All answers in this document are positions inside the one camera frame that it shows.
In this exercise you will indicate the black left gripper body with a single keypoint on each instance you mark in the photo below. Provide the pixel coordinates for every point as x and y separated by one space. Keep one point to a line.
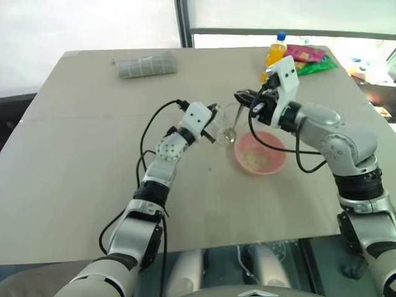
212 117

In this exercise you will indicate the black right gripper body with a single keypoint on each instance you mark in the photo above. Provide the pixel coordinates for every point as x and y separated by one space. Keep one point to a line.
266 105

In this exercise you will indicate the clear glass mug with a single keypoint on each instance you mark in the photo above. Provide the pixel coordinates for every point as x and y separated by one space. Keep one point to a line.
227 133

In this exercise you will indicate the metal spoon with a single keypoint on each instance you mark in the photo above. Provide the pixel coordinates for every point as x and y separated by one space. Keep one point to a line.
237 119

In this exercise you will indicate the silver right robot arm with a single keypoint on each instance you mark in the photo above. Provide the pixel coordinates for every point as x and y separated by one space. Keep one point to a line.
340 139

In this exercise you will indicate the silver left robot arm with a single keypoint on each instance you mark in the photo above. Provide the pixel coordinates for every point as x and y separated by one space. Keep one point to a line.
161 168

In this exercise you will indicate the oatmeal flakes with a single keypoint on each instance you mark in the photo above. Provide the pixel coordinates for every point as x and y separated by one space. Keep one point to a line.
254 158

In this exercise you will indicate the pink bowl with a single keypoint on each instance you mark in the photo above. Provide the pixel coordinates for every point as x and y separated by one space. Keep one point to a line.
272 156

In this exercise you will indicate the orange juice bottle blue cap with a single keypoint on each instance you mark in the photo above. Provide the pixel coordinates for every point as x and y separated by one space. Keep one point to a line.
276 51

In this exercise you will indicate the green snack packet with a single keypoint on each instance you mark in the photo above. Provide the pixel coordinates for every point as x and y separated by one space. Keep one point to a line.
318 66

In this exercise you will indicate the pink snack packet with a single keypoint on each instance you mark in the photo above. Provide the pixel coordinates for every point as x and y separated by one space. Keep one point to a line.
304 52

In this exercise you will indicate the grey rolled checked cloth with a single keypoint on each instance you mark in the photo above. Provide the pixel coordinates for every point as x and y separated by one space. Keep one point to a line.
147 65

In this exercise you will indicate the cluttered background desk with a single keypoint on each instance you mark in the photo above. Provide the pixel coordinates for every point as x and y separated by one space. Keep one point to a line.
376 80

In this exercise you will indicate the silver robot leg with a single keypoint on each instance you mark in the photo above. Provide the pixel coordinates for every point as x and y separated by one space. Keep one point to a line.
184 272
272 266

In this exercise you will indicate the silver robot torso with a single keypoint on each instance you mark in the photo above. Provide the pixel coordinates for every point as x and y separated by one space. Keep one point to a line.
247 292

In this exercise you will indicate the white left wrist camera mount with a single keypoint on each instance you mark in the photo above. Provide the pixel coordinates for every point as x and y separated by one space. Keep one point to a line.
196 119

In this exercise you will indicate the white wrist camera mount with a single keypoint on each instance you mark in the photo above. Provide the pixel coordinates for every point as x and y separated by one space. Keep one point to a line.
196 119
286 80

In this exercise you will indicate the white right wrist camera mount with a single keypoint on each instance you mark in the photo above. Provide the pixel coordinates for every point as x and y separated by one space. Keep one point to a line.
286 80

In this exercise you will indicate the dark window frame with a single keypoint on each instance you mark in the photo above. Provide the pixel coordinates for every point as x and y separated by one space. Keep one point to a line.
185 24

